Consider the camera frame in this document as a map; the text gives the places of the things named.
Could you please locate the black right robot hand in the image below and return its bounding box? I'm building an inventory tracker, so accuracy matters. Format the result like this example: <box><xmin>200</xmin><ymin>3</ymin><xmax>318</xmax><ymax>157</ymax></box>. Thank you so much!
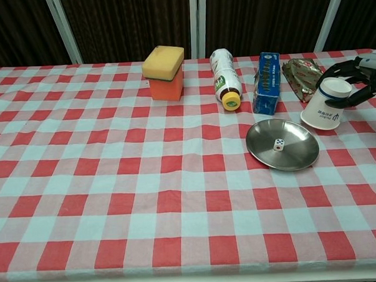
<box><xmin>314</xmin><ymin>52</ymin><xmax>376</xmax><ymax>109</ymax></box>

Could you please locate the white paper cup blue print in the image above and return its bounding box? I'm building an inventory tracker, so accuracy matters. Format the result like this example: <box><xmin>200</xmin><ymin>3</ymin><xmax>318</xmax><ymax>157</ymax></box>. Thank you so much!
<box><xmin>298</xmin><ymin>76</ymin><xmax>354</xmax><ymax>132</ymax></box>

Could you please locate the gold red foil snack packet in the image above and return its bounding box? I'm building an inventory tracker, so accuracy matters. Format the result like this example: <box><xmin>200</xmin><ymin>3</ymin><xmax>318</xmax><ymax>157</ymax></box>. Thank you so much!
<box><xmin>281</xmin><ymin>57</ymin><xmax>327</xmax><ymax>105</ymax></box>

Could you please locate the blue carton box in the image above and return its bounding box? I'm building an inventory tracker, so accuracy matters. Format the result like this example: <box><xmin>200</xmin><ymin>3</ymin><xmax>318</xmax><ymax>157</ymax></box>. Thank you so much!
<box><xmin>249</xmin><ymin>51</ymin><xmax>284</xmax><ymax>117</ymax></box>

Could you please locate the round metal plate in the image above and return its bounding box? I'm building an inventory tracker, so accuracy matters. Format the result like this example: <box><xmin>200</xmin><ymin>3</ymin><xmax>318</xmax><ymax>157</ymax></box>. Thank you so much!
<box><xmin>244</xmin><ymin>117</ymin><xmax>321</xmax><ymax>173</ymax></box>

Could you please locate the white bottle with yellow cap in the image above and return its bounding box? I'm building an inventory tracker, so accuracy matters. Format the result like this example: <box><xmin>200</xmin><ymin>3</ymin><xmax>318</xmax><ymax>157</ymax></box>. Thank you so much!
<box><xmin>209</xmin><ymin>47</ymin><xmax>245</xmax><ymax>113</ymax></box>

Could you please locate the orange sponge block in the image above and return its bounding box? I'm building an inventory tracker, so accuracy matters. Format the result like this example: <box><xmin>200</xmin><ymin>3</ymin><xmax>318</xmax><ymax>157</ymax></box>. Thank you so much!
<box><xmin>149</xmin><ymin>66</ymin><xmax>185</xmax><ymax>103</ymax></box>

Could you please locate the yellow sponge with green pad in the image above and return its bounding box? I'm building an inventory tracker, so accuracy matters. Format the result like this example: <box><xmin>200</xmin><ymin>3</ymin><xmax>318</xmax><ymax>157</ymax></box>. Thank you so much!
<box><xmin>141</xmin><ymin>44</ymin><xmax>186</xmax><ymax>83</ymax></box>

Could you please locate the dark corrugated backdrop panel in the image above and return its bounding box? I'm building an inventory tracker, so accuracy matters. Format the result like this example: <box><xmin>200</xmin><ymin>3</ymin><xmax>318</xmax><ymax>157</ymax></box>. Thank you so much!
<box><xmin>0</xmin><ymin>0</ymin><xmax>376</xmax><ymax>72</ymax></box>

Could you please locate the red white checkered tablecloth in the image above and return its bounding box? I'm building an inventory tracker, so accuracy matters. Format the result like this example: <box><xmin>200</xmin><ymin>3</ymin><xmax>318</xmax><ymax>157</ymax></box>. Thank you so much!
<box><xmin>0</xmin><ymin>48</ymin><xmax>376</xmax><ymax>282</ymax></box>

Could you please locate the white metal frame post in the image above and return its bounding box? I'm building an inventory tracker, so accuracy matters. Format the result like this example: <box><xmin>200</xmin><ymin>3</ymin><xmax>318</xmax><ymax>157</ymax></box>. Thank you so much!
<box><xmin>311</xmin><ymin>0</ymin><xmax>350</xmax><ymax>52</ymax></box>
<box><xmin>189</xmin><ymin>0</ymin><xmax>210</xmax><ymax>60</ymax></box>
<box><xmin>44</xmin><ymin>0</ymin><xmax>84</xmax><ymax>67</ymax></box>

